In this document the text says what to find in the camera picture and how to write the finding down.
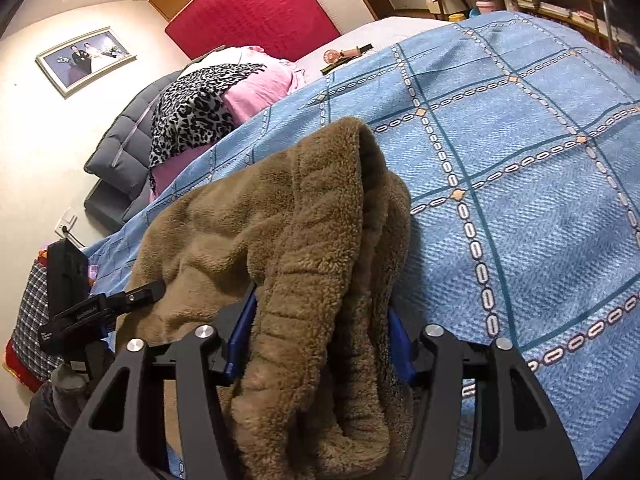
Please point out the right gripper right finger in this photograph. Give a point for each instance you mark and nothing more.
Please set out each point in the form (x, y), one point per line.
(516, 431)

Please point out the framed wedding photo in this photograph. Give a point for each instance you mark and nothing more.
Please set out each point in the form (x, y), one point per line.
(75, 63)

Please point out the red upright mattress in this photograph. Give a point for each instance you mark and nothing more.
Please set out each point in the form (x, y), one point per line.
(287, 29)

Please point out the blue patterned quilt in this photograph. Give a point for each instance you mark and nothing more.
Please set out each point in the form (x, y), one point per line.
(519, 144)

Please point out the grey padded headboard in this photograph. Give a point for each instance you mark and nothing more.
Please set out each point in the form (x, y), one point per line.
(121, 161)

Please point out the wall power socket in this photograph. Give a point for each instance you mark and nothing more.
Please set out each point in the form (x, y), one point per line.
(65, 223)

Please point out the brown fleece pants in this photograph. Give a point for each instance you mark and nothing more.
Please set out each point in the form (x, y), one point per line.
(322, 230)

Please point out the pink bucket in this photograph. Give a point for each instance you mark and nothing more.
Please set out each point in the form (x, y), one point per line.
(486, 6)

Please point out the leopard print cloth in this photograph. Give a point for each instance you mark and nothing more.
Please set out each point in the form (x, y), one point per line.
(191, 113)

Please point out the small objects on bed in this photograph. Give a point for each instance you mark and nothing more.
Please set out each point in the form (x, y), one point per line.
(334, 58)

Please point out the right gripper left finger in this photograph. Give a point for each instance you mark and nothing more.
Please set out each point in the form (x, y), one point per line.
(158, 406)

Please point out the pink blanket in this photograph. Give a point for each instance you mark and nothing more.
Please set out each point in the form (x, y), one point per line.
(278, 79)

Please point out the checkered pillow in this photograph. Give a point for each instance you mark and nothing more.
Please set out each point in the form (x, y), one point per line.
(23, 358)

